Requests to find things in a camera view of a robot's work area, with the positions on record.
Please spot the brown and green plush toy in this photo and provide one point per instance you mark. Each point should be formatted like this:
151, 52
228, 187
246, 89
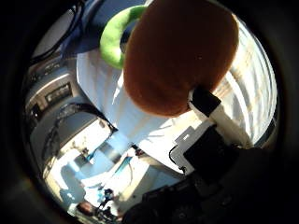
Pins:
174, 56

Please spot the blue plastic container bin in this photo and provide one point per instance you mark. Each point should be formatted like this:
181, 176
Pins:
93, 28

